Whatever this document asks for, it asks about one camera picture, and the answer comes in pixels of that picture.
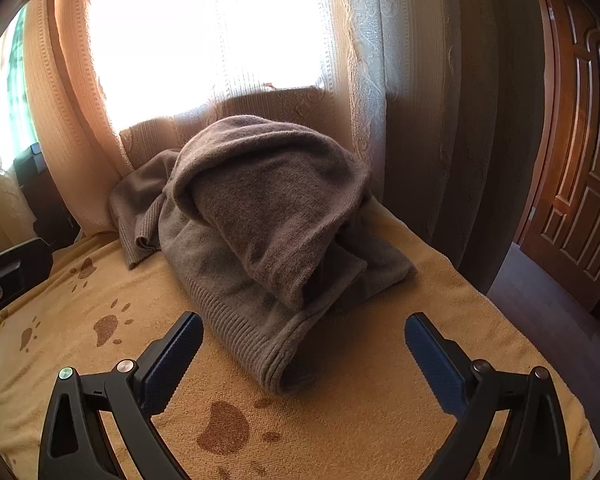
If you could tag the cream lace curtain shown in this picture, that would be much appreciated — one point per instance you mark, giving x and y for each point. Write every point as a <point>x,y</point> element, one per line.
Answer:
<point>5,195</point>

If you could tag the white lace curtain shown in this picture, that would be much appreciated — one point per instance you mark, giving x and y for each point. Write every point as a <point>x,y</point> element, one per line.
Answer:
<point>380,60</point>

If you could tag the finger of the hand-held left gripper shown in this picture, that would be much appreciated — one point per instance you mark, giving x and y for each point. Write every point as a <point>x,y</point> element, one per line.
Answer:
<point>20,265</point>

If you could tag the brown panelled wooden door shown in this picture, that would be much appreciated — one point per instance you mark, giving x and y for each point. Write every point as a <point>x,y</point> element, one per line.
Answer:
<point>575,160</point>

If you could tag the small black box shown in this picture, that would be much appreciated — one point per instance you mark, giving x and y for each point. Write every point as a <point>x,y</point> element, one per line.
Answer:
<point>29,162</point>

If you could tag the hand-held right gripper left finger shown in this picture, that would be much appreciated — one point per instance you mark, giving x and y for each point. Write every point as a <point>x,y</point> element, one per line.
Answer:
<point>175,360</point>

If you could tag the brown wooden nightstand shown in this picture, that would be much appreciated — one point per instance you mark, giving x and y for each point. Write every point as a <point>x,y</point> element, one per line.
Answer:
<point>50,210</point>

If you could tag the beige knit sweater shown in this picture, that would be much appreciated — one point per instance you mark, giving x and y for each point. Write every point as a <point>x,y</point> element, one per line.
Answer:
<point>220,290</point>

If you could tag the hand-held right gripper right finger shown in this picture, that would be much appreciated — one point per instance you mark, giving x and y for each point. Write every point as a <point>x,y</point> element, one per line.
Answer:
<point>430,365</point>

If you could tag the peach ribbed curtain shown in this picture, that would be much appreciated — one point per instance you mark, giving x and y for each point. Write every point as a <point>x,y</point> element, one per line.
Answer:
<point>65,110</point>

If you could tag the yellow paw print blanket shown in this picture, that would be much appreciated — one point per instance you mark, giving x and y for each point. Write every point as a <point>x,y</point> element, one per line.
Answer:
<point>330,435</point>

